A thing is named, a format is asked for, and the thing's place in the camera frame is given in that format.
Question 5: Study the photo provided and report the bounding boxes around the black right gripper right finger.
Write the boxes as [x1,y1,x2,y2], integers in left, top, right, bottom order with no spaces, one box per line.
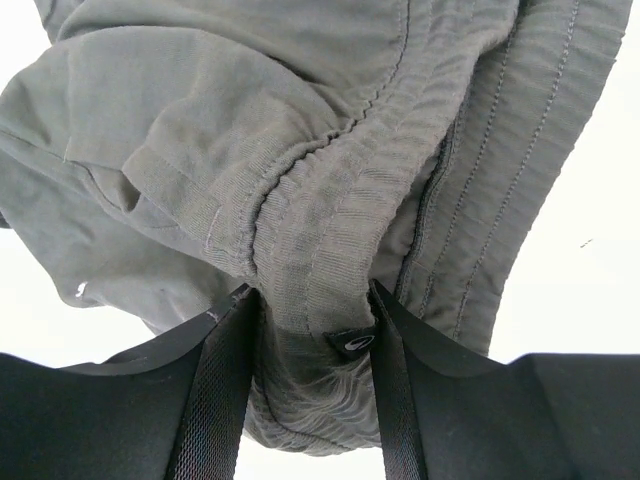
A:
[368,282,639,479]

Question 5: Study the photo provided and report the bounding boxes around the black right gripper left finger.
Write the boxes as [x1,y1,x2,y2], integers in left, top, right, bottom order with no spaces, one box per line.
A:
[1,286,260,480]

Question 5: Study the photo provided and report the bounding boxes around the olive green shorts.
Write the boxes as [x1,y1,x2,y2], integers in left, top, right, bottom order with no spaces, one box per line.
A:
[1,1,631,456]

